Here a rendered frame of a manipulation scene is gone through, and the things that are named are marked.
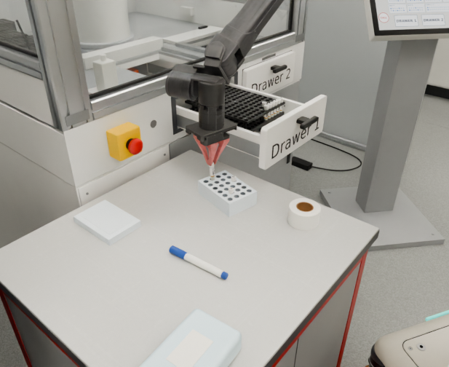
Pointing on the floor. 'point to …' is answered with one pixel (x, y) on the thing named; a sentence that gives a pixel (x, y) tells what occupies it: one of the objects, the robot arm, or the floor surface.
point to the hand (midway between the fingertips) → (211, 161)
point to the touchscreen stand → (391, 152)
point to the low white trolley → (184, 276)
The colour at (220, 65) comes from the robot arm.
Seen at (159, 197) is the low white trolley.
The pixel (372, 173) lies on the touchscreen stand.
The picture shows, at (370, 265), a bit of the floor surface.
